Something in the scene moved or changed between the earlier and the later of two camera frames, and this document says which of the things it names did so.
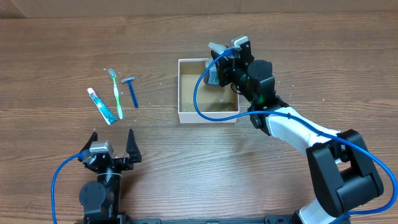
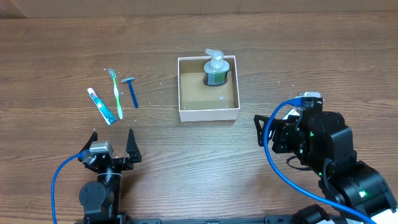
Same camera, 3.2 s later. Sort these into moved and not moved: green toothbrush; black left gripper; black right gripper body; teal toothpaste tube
Moved: black right gripper body
Not moved: green toothbrush; black left gripper; teal toothpaste tube
